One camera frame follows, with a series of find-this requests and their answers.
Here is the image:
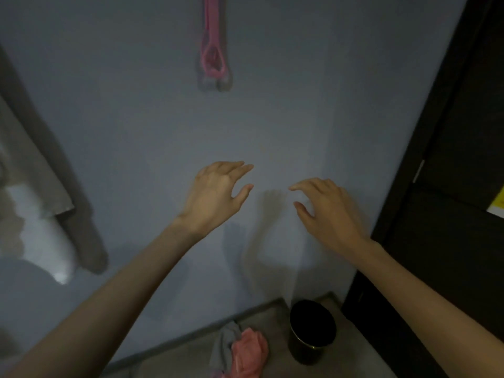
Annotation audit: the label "person's right hand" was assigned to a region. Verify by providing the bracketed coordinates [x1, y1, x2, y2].
[288, 177, 372, 259]

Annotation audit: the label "person's left hand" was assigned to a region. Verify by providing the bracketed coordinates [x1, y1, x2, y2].
[176, 161, 254, 239]

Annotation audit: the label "person's right forearm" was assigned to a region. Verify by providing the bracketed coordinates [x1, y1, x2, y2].
[350, 238, 504, 378]

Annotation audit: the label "person's left forearm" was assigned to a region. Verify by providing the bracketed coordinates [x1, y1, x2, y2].
[0, 217, 199, 378]

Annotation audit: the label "black waste bin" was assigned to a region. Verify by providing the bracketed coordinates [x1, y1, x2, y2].
[287, 299, 338, 366]

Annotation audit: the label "dark wooden door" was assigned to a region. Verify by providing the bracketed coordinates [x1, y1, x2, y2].
[341, 0, 504, 378]

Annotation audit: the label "pink cloth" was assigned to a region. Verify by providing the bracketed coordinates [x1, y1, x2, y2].
[213, 327, 270, 378]

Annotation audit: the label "grey cloth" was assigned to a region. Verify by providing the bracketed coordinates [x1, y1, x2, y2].
[208, 321, 243, 372]

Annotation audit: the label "yellow white paper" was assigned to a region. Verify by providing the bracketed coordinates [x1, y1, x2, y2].
[487, 186, 504, 219]

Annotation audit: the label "grey hanging towel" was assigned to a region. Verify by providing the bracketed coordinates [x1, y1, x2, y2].
[0, 94, 75, 258]

